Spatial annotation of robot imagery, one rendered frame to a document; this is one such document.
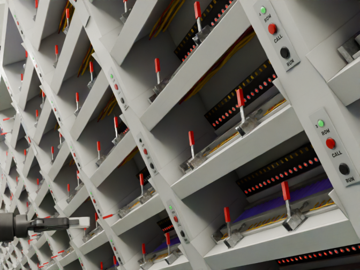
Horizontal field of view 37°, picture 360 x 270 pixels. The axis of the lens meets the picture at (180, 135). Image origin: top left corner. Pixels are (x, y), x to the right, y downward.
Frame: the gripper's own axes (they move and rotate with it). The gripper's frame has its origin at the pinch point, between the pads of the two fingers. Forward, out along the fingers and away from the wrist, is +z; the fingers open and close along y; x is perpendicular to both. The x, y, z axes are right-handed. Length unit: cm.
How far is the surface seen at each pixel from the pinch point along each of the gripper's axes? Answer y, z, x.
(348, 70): 121, 27, -1
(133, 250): -23.9, 21.8, -7.9
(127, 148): 27.9, 13.0, 16.9
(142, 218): 12.8, 18.8, -1.8
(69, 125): -20.7, -0.2, 42.0
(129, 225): -2.9, 17.3, -1.5
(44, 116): -50, -9, 57
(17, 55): -80, -21, 102
